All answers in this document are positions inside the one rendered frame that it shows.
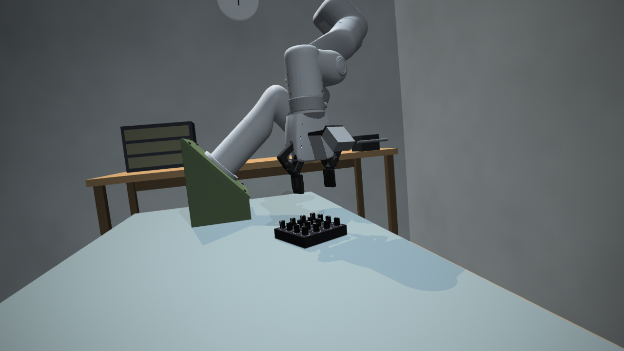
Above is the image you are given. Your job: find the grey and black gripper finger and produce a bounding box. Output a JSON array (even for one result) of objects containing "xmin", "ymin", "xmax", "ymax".
[
  {"xmin": 277, "ymin": 141, "xmax": 305, "ymax": 194},
  {"xmin": 321, "ymin": 151, "xmax": 342, "ymax": 187}
]

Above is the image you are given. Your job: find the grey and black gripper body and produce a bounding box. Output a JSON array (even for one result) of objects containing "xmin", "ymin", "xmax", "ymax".
[{"xmin": 285, "ymin": 110, "xmax": 334, "ymax": 163}]

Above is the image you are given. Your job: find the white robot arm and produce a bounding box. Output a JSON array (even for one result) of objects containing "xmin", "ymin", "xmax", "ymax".
[{"xmin": 205, "ymin": 0, "xmax": 368, "ymax": 180}]

